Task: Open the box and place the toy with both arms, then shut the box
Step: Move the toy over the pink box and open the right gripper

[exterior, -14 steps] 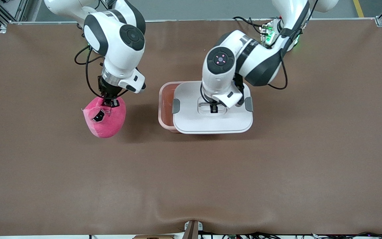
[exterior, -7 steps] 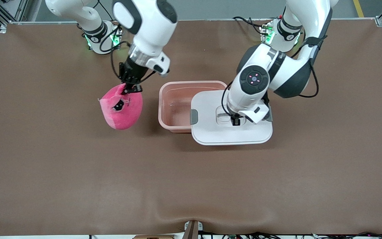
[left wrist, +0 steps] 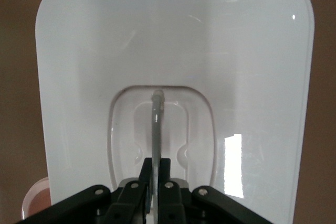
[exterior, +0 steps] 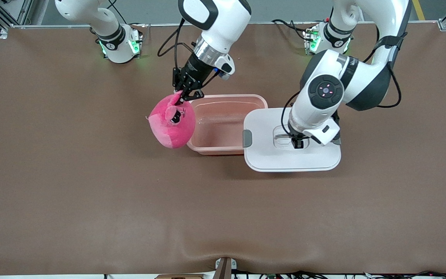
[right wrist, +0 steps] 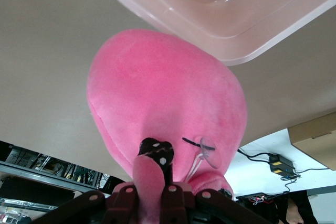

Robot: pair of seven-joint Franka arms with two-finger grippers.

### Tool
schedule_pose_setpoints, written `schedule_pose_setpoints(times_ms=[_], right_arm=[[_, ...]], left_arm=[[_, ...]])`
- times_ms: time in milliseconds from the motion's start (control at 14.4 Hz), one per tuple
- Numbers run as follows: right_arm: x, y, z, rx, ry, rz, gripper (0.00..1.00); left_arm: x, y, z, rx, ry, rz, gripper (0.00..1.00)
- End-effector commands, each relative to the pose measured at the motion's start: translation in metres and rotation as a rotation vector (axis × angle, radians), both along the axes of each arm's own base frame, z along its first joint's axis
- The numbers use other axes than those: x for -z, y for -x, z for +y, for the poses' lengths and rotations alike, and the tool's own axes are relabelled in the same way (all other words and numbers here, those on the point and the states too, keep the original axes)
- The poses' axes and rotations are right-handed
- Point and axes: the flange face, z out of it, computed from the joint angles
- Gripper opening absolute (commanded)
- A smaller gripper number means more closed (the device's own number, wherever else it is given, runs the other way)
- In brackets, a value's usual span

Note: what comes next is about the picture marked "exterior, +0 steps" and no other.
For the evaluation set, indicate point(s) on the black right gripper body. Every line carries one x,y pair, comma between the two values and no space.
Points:
195,69

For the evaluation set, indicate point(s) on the white box lid grey latches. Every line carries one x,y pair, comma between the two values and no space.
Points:
277,159

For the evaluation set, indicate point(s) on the pink plush toy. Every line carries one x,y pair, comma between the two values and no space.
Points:
170,131

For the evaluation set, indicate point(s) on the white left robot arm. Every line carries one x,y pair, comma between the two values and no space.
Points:
362,77

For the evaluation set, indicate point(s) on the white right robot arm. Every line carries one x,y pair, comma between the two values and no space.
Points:
219,23

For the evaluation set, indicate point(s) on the pink plastic storage box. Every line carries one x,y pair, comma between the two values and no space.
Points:
219,128

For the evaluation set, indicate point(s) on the large table mat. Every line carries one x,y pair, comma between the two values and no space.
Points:
223,213

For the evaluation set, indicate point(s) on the wooden board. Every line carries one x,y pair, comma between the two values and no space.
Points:
180,276

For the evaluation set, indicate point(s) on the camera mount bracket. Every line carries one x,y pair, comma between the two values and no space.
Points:
225,269

